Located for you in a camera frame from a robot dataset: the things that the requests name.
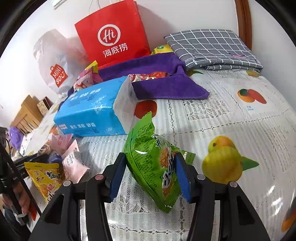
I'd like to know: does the white Miniso plastic bag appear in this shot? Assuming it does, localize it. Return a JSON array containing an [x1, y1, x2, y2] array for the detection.
[[33, 29, 89, 98]]

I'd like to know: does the purple towel cloth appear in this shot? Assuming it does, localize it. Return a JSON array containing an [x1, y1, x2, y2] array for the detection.
[[98, 52, 209, 100]]

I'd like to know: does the red gold snack packet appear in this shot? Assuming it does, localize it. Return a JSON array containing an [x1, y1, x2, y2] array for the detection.
[[145, 71, 168, 80]]

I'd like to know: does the green snack bag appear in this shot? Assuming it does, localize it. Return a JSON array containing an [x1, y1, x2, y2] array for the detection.
[[123, 112, 196, 213]]

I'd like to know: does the wooden furniture piece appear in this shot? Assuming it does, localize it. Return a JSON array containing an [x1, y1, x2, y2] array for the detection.
[[10, 95, 53, 134]]

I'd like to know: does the brown wooden door frame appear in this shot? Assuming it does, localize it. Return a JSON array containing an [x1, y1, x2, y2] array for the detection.
[[234, 0, 252, 50]]

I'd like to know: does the pink snack packet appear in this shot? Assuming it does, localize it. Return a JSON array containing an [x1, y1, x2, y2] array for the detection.
[[62, 151, 89, 184]]

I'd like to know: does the white red snack packet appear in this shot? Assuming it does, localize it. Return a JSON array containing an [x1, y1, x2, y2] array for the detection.
[[128, 74, 149, 82]]

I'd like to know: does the white wall switch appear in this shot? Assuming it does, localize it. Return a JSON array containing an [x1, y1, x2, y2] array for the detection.
[[51, 0, 67, 9]]

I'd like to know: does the red paper shopping bag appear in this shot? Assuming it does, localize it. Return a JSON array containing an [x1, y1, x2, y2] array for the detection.
[[75, 1, 150, 69]]

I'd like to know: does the black cable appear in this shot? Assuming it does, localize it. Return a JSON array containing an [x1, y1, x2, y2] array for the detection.
[[0, 143, 43, 216]]

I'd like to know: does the grey checked folded cloth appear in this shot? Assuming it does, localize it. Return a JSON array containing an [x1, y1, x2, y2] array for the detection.
[[164, 29, 263, 73]]

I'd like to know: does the yellow snack bag behind towel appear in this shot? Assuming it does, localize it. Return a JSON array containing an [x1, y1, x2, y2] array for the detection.
[[151, 44, 173, 55]]

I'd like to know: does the purple plush object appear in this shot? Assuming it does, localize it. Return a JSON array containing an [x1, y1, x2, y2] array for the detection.
[[9, 126, 23, 151]]

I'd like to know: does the blue tissue pack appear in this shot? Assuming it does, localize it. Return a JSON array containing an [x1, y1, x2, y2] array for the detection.
[[54, 76, 137, 137]]

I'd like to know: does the person's left hand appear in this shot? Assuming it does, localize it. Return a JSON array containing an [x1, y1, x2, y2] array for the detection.
[[1, 181, 31, 215]]

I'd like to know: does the yellow orange snack bag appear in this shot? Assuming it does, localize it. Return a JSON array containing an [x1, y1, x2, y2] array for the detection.
[[24, 162, 62, 204]]

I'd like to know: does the magenta yellow snack bag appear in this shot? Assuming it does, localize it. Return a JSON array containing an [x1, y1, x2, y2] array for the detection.
[[73, 61, 103, 92]]

